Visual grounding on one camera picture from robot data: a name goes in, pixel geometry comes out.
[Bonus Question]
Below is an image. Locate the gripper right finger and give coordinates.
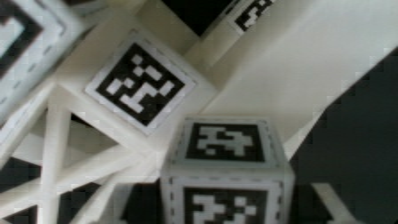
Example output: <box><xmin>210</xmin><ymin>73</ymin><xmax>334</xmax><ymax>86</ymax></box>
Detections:
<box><xmin>293</xmin><ymin>183</ymin><xmax>364</xmax><ymax>224</ymax></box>

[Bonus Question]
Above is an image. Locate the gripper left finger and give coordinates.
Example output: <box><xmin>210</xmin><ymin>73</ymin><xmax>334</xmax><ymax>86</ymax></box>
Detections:
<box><xmin>94</xmin><ymin>182</ymin><xmax>163</xmax><ymax>224</ymax></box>

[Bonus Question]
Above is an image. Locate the white chair leg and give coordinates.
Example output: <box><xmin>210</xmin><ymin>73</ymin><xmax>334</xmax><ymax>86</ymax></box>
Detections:
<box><xmin>0</xmin><ymin>0</ymin><xmax>83</xmax><ymax>124</ymax></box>
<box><xmin>160</xmin><ymin>116</ymin><xmax>295</xmax><ymax>224</ymax></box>

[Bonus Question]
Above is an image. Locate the white chair back part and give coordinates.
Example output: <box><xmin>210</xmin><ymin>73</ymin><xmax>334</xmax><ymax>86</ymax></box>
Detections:
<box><xmin>0</xmin><ymin>0</ymin><xmax>398</xmax><ymax>224</ymax></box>

